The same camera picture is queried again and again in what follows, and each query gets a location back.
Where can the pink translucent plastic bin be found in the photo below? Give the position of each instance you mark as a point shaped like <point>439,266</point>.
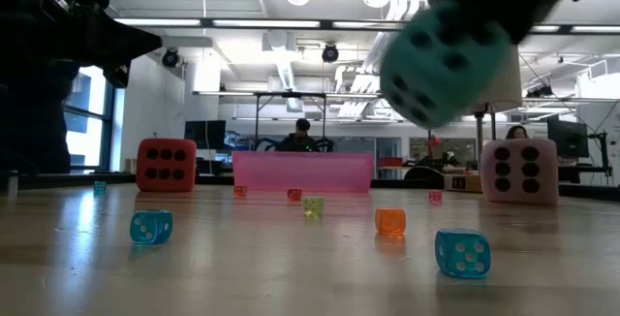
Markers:
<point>302,173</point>

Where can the small teal translucent die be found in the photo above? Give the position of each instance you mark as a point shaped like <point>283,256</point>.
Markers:
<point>100,187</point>

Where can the small pink translucent die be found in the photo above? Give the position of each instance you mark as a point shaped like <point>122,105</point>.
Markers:
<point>435,197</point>

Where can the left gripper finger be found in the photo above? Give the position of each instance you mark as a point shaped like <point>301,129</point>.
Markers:
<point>123,44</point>

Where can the black chair back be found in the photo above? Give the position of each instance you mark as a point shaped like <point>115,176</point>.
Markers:
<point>424,173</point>

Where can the small orange translucent die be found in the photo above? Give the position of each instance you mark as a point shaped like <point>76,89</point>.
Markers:
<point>390,221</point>

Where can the black computer monitor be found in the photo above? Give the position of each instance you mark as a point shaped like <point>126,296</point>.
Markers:
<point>204,134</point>
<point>567,137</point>

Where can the small grey post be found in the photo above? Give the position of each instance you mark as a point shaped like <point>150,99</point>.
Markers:
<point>12,184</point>

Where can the small yellow-green translucent die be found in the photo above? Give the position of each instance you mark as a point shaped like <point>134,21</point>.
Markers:
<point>313,207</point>

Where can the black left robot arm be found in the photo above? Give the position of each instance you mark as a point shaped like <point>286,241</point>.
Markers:
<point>34,112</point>

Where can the red box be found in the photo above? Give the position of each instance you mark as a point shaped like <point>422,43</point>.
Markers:
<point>390,162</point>

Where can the small red translucent die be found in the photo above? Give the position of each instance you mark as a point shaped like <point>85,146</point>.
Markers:
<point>294,194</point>
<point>239,191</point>

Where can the black gantry stand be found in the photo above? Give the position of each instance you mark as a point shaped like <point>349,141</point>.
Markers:
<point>290,94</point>

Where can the large teal plush die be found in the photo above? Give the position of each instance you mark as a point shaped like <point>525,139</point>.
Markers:
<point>436,78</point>

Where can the small blue translucent die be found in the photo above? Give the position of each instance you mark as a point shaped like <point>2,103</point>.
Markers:
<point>462,253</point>
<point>151,227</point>

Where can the row of wooden blocks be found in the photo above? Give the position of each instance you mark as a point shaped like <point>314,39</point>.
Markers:
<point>130,165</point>

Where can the white shade wooden lamp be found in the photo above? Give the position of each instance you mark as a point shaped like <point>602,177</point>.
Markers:
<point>508,88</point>

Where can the large pink plush die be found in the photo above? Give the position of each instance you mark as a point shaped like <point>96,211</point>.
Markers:
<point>519,170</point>

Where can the person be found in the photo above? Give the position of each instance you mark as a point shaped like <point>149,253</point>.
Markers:
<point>298,139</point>
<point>517,133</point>

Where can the large red plush die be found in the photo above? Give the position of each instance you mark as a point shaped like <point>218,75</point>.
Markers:
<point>166,166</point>

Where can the black ceiling camera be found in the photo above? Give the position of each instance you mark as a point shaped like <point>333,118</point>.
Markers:
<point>330,53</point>
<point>170,57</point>

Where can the cardboard box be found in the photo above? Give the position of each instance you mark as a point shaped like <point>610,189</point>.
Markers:
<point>462,183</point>

